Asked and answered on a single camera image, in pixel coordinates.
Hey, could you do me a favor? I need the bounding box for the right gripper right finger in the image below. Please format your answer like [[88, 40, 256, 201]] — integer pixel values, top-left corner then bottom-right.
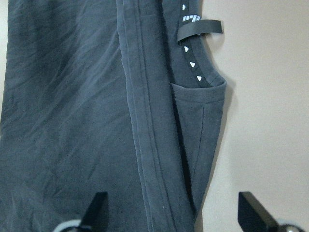
[[238, 191, 281, 232]]

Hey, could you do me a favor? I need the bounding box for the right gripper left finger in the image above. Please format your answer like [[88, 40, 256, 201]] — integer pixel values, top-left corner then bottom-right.
[[78, 192, 108, 232]]

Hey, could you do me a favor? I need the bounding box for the black printed t-shirt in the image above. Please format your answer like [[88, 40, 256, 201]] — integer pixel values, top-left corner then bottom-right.
[[0, 0, 226, 232]]

